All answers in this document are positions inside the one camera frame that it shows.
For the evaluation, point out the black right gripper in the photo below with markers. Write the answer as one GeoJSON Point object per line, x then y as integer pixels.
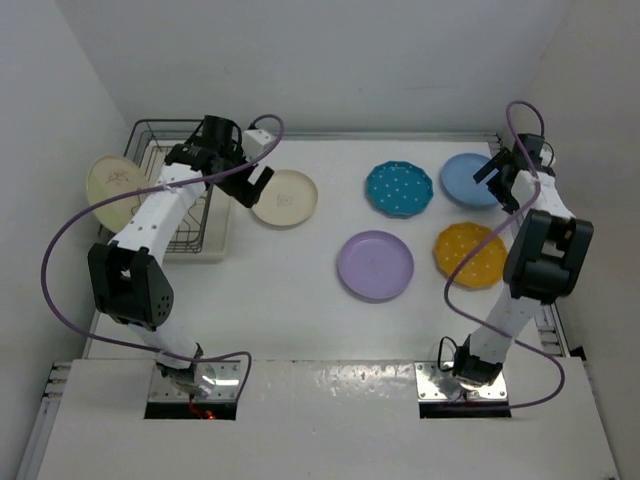
{"type": "Point", "coordinates": [499, 162]}

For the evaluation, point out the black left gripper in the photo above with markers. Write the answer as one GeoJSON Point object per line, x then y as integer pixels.
{"type": "Point", "coordinates": [245, 192]}

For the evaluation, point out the light blue plate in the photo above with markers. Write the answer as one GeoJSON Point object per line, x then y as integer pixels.
{"type": "Point", "coordinates": [456, 177]}

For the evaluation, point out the cream bear plate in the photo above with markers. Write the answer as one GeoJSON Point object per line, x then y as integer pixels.
{"type": "Point", "coordinates": [288, 200]}

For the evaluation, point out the teal polka dot plate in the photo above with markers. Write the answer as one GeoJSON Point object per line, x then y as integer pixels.
{"type": "Point", "coordinates": [399, 189]}

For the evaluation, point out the cream floral plate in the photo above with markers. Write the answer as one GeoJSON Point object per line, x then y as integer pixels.
{"type": "Point", "coordinates": [113, 175]}

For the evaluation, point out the purple bear plate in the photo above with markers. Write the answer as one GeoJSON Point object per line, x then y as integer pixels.
{"type": "Point", "coordinates": [375, 265]}

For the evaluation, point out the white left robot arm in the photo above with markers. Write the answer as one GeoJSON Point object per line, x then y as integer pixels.
{"type": "Point", "coordinates": [128, 282]}

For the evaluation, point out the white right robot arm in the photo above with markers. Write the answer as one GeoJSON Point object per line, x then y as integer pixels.
{"type": "Point", "coordinates": [543, 264]}

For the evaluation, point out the cream drain tray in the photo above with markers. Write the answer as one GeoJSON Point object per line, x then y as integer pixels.
{"type": "Point", "coordinates": [222, 230]}

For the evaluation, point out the dark wire dish rack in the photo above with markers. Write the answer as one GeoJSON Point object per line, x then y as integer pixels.
{"type": "Point", "coordinates": [145, 135]}

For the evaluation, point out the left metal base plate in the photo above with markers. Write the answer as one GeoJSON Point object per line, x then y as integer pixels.
{"type": "Point", "coordinates": [215, 382]}

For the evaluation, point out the metal base plate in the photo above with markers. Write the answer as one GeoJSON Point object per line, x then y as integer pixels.
{"type": "Point", "coordinates": [436, 386]}
{"type": "Point", "coordinates": [215, 382]}

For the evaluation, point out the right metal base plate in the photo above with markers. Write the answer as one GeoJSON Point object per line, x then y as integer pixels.
{"type": "Point", "coordinates": [436, 386]}

